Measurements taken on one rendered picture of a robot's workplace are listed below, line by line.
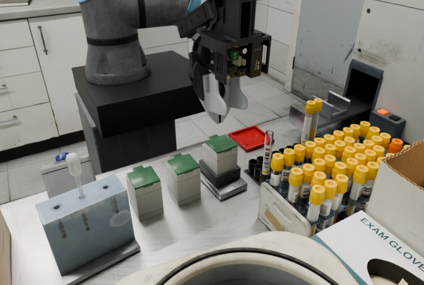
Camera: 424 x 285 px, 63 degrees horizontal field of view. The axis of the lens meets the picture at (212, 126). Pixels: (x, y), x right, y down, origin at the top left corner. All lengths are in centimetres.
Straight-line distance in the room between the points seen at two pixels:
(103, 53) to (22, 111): 146
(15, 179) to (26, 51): 72
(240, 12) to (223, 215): 30
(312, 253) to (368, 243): 11
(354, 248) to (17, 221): 47
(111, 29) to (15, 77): 140
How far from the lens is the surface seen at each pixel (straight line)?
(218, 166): 55
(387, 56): 77
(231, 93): 52
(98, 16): 79
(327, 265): 36
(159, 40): 295
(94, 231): 47
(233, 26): 43
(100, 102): 73
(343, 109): 77
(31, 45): 210
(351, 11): 247
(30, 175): 225
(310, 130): 67
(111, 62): 80
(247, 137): 72
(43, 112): 224
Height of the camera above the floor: 127
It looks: 31 degrees down
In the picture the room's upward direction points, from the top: straight up
